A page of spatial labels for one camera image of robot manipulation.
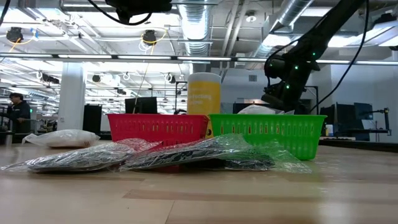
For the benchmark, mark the red plastic basket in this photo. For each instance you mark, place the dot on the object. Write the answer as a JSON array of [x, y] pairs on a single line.
[[155, 121]]

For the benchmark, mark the clear bag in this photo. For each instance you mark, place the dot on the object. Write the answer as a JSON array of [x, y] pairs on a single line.
[[258, 109]]

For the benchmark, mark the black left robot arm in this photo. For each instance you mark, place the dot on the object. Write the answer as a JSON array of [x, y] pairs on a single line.
[[140, 6]]

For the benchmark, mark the black cabinet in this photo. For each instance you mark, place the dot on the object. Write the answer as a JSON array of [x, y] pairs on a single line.
[[92, 119]]

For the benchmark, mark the white pillar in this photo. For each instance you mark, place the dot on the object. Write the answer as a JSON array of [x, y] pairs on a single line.
[[71, 99]]

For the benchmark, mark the black monitor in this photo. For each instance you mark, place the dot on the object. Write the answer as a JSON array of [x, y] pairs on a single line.
[[141, 105]]

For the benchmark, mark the green plastic basket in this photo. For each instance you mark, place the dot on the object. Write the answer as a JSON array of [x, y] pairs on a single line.
[[267, 117]]

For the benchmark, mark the person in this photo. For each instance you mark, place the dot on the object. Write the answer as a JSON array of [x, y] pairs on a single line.
[[20, 113]]

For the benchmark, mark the bagged black round pad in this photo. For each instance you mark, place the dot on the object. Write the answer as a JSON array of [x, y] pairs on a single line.
[[186, 154], [87, 158], [258, 163]]

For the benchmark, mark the white plastic bag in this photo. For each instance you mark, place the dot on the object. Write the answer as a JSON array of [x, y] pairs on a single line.
[[62, 138]]

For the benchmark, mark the yellow disinfecting wipes canister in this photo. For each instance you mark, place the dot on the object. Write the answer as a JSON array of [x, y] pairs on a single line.
[[203, 93]]

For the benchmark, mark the dark desk monitors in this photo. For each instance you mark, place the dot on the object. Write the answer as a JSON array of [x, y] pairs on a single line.
[[345, 118]]

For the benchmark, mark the silver ventilation duct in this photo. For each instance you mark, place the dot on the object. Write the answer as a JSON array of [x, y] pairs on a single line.
[[196, 25]]

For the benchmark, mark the black metal table frame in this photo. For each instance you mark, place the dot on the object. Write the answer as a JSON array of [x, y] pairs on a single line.
[[357, 145]]

